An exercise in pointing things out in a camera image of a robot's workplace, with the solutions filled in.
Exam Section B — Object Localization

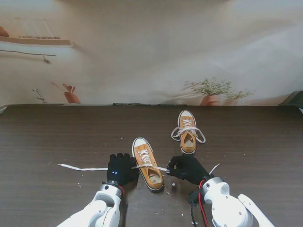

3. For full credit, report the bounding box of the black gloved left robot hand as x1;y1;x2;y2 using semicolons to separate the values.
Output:
106;153;140;186

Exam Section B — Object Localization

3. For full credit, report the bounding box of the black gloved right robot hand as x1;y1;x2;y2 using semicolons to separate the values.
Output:
165;155;211;185

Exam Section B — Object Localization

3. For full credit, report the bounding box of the orange sneaker with laces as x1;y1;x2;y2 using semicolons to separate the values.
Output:
57;150;220;175

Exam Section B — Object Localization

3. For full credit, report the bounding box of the green plant in terracotta pot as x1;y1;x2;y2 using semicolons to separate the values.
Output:
183;78;256;106

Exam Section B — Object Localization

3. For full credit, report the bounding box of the terracotta pot with wooden utensils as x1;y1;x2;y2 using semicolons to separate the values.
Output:
51;81;81;104

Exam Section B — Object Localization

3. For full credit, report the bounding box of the metal tap fixture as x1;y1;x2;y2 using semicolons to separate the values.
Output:
32;87;47;104

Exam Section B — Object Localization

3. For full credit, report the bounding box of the metal wall rail with hook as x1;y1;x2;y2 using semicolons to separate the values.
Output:
0;49;57;64

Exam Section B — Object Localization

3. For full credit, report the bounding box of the wooden wall shelf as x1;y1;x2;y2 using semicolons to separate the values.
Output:
0;35;74;47

